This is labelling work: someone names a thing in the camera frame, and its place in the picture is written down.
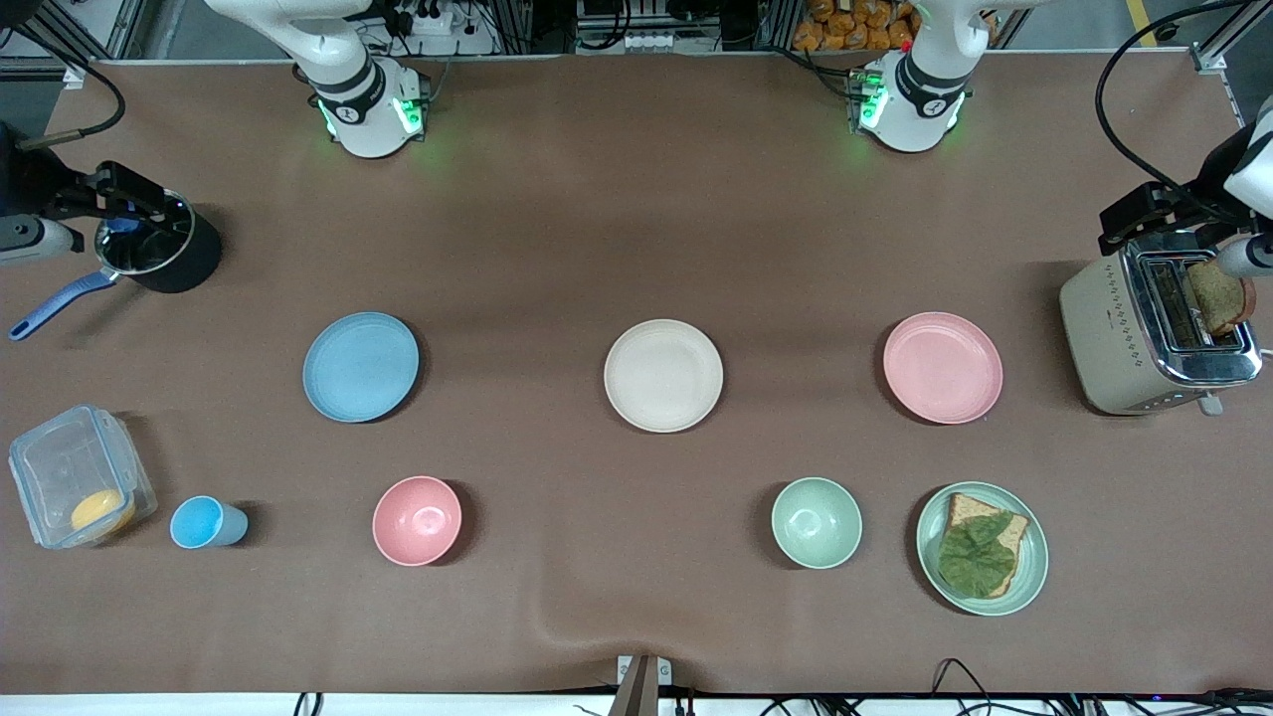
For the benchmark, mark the brown-crusted bread slice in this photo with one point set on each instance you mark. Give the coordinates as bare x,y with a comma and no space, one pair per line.
1218,296

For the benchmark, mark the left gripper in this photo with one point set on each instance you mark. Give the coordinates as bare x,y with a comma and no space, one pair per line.
1196,192

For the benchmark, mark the bread slice under lettuce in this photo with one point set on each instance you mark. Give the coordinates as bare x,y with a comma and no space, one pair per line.
961,509

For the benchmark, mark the green bowl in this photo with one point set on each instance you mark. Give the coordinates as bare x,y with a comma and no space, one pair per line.
817,522

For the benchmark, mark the yellow round food piece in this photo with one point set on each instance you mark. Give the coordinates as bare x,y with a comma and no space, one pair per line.
99,510

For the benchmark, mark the bag of orange food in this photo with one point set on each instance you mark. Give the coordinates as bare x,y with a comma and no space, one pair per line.
835,25

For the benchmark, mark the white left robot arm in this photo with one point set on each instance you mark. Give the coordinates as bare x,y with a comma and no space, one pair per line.
910,109

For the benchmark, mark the blue cup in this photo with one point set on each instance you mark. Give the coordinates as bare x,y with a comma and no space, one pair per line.
199,522

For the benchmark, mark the blue plate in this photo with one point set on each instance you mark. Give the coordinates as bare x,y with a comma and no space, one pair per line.
360,366

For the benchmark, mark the clear plastic container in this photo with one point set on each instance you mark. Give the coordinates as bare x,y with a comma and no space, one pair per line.
60,462

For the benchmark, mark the beige plate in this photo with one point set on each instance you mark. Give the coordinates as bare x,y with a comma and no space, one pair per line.
663,375

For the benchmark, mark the brown table mat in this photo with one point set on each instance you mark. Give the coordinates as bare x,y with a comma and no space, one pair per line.
636,249

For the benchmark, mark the green plate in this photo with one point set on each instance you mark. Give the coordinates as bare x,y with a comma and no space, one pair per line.
1034,557

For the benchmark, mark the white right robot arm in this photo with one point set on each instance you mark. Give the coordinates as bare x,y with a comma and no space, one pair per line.
363,109

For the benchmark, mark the pink plate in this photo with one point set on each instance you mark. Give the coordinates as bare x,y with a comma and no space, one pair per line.
943,367

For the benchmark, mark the green lettuce leaf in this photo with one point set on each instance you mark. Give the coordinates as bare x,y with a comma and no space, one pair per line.
980,557

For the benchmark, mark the beige chrome toaster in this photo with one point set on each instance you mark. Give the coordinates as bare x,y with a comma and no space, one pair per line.
1104,338

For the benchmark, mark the white power strip with plugs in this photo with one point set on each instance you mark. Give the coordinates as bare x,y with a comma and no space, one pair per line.
433,20

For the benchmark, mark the aluminium frame post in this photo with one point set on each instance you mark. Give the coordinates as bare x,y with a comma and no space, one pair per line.
1208,58

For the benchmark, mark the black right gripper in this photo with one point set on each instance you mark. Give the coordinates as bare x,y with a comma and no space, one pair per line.
40,186

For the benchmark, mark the pink bowl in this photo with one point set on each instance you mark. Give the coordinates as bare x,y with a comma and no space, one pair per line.
417,520

